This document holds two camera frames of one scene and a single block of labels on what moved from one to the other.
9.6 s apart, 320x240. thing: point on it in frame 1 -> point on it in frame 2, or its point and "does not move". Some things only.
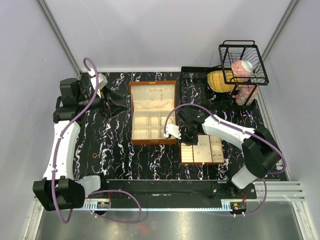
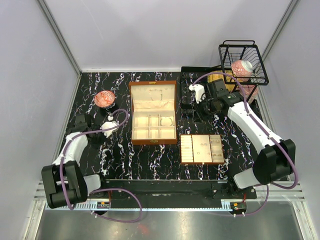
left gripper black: (111, 108) -> (96, 145)
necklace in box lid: (156, 89) does not move
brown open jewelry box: (149, 101) does not move
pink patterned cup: (244, 92) does not move
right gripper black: (193, 142) -> (201, 115)
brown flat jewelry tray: (209, 149) does not move
